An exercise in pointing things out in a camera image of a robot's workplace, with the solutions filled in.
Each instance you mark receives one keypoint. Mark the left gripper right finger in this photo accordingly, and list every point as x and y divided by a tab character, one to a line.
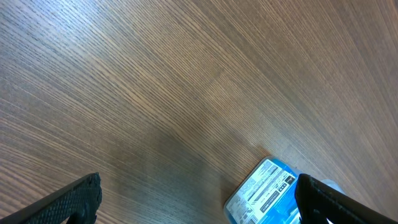
319	203

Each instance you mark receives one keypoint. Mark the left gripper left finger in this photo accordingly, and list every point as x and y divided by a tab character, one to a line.
77	202

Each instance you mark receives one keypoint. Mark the clear plastic container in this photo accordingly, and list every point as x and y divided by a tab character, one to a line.
245	202

